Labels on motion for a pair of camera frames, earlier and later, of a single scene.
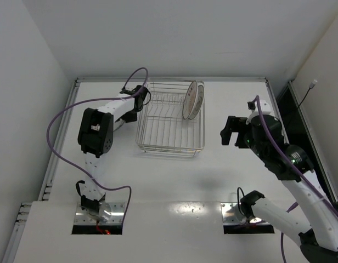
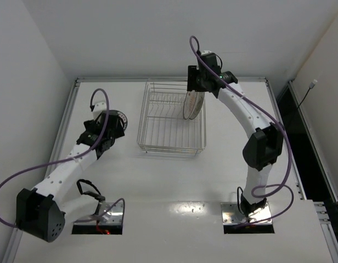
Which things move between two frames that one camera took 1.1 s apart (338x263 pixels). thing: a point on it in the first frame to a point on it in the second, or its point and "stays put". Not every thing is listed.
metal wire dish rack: x=161 y=126 stays put
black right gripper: x=238 y=131 to x=192 y=79
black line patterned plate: x=201 y=91 stays put
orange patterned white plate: x=190 y=100 stays put
